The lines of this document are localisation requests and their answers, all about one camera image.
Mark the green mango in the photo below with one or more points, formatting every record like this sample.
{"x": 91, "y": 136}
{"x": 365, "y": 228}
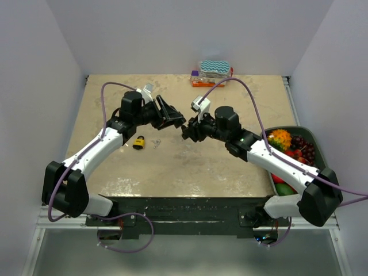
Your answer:
{"x": 283, "y": 189}

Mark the red apple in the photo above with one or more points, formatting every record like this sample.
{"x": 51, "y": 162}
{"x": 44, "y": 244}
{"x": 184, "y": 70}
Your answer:
{"x": 276, "y": 179}

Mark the orange box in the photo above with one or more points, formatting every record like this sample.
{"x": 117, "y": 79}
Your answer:
{"x": 200, "y": 79}

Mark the silver yellow padlock keys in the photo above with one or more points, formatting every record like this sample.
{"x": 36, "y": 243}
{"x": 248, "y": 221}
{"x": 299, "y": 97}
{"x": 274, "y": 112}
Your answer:
{"x": 156, "y": 143}

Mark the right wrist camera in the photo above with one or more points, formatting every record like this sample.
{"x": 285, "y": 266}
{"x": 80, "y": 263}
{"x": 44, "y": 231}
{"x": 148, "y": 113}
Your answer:
{"x": 201, "y": 106}

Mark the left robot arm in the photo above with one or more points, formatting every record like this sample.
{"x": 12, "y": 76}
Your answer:
{"x": 65, "y": 183}

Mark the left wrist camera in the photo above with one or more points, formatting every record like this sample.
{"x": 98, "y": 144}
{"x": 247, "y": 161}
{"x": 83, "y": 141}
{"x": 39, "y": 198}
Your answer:
{"x": 146, "y": 92}

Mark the orange spiky fruit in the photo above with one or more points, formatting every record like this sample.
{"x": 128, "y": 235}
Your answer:
{"x": 280, "y": 139}

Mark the aluminium rail frame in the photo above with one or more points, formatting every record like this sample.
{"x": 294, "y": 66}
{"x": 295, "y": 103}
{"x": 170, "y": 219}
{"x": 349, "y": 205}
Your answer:
{"x": 276, "y": 87}

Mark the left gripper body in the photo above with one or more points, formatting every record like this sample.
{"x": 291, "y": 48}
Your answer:
{"x": 157, "y": 117}

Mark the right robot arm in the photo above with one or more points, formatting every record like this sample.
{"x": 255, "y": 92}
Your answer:
{"x": 226, "y": 127}

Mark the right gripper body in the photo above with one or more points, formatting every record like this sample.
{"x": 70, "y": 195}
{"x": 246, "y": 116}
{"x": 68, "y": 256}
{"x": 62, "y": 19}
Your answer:
{"x": 204, "y": 128}

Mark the grey fruit tray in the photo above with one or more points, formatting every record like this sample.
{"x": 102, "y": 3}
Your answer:
{"x": 313, "y": 138}

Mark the yellow padlock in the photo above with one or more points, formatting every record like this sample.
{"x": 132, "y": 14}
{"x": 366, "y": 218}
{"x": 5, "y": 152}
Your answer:
{"x": 139, "y": 143}

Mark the dark grapes bunch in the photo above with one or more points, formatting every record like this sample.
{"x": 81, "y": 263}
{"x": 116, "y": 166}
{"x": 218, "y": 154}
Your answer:
{"x": 303, "y": 151}

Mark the blue zigzag sponge pack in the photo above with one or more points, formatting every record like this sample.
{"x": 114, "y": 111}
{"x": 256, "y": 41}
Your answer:
{"x": 215, "y": 69}

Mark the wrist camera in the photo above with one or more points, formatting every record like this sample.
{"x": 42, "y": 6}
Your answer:
{"x": 201, "y": 106}
{"x": 146, "y": 92}

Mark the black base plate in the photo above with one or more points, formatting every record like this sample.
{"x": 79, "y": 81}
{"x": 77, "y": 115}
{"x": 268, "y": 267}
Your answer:
{"x": 234, "y": 216}

